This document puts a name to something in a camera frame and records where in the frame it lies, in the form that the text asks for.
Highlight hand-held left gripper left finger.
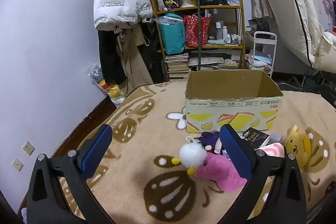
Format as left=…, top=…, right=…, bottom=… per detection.
left=26, top=124, right=114, bottom=224

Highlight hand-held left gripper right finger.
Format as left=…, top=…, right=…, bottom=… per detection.
left=219, top=124, right=307, bottom=224

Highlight black tissue pack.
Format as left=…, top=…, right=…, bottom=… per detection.
left=240, top=127, right=271, bottom=148

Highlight pink plush toy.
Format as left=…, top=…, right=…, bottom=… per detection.
left=196, top=153, right=248, bottom=193

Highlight purple and white plush doll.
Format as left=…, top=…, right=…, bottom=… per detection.
left=198, top=131, right=231, bottom=156

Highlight pink white striped plush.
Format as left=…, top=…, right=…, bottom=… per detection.
left=261, top=142, right=286, bottom=157

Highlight printed cardboard box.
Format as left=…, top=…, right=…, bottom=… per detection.
left=185, top=70, right=284, bottom=133

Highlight white pompom plush keychain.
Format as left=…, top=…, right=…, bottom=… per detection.
left=171, top=136, right=208, bottom=175

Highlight yellow dog plush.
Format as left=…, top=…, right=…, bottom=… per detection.
left=285, top=124, right=313, bottom=168

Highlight beige printed blanket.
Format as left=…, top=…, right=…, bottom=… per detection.
left=51, top=82, right=336, bottom=224

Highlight plastic bag of toys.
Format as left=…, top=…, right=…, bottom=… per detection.
left=85, top=61, right=126, bottom=106

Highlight beige trench coat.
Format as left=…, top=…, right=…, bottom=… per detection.
left=117, top=26, right=154, bottom=88

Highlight black hanging garment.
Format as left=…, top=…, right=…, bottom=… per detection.
left=98, top=27, right=128, bottom=85

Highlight pile of magazines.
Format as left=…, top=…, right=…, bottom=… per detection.
left=188, top=49, right=240, bottom=71

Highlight folded blue cloths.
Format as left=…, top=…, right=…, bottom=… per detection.
left=248, top=53, right=272, bottom=67

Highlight office chair base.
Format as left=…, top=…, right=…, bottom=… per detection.
left=278, top=69, right=328, bottom=93

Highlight stack of books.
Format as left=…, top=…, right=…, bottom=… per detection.
left=165, top=52, right=191, bottom=80

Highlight white trolley cart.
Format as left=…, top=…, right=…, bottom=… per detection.
left=245, top=31, right=277, bottom=79

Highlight green pole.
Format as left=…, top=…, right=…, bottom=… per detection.
left=196, top=0, right=204, bottom=71

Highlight row of cosmetic bottles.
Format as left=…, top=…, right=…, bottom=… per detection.
left=215, top=21, right=243, bottom=44

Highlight red gift bag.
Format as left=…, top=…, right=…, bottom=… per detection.
left=183, top=15, right=212, bottom=47

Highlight black bag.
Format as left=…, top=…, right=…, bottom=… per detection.
left=248, top=19, right=271, bottom=33

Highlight teal shopping bag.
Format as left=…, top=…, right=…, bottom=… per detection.
left=159, top=14, right=185, bottom=55

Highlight wooden shelf rack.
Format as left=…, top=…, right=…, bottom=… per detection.
left=150, top=0, right=246, bottom=80

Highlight clear plastic packet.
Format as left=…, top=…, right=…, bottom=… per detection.
left=155, top=15, right=184, bottom=28

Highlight white mattress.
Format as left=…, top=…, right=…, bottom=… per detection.
left=256, top=0, right=336, bottom=73

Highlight wall socket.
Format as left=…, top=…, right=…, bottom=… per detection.
left=22, top=141, right=35, bottom=156
left=12, top=158, right=24, bottom=171

